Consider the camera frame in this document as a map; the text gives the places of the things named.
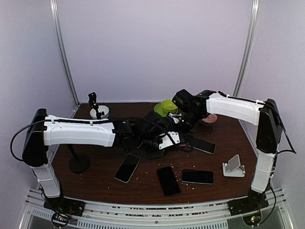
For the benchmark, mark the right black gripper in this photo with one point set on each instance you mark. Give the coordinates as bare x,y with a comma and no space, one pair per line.
185,138

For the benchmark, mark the red patterned bowl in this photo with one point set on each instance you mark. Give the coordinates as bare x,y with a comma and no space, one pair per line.
209,120

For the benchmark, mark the right aluminium frame post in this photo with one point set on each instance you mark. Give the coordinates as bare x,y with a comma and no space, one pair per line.
249,44

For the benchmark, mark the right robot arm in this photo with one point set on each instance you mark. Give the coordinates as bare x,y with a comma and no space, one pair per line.
262,114

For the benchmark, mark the tall black phone stand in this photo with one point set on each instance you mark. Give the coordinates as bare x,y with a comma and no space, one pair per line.
92,101

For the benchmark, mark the green bowl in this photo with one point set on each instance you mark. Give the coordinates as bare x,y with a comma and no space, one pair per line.
169,106

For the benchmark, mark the silver phone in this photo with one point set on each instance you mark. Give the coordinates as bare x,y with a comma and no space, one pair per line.
202,145

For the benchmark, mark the left circuit board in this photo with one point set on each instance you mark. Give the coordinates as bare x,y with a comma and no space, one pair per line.
60,219

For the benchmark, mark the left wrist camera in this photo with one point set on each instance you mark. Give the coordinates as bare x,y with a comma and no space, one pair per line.
169,139

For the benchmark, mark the white phone stand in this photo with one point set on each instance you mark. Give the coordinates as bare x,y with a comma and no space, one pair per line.
233,168

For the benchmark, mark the left aluminium frame post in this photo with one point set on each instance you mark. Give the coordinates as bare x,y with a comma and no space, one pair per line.
63,55

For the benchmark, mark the blue phone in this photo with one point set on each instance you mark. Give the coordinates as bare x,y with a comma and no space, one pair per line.
200,177

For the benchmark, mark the green plate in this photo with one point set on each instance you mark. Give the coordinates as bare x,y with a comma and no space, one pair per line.
158,109

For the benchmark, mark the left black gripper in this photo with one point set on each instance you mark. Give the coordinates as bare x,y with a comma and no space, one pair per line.
151,155

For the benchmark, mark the short round black stand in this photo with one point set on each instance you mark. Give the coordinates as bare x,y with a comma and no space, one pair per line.
156,154

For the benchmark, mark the black phone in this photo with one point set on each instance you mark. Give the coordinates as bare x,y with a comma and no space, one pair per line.
168,182
183,146

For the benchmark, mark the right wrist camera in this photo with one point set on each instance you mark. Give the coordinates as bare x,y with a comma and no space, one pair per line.
177,118

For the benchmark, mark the aluminium frame post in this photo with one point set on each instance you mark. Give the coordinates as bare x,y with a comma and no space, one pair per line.
63,55
249,44

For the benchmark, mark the circuit board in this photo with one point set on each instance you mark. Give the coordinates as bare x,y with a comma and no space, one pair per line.
252,219
60,219

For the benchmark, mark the white bowl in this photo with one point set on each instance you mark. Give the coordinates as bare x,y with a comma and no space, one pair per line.
103,112

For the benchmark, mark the front aluminium rail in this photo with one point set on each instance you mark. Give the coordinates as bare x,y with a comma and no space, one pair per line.
204,215

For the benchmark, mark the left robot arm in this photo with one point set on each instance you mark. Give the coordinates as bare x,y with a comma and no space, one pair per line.
30,144

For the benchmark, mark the white-edged phone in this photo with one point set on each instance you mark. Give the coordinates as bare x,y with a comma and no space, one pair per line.
127,168

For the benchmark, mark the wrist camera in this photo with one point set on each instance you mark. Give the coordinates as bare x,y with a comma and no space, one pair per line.
177,118
169,139

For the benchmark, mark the right circuit board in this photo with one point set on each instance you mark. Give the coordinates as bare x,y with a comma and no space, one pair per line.
252,219

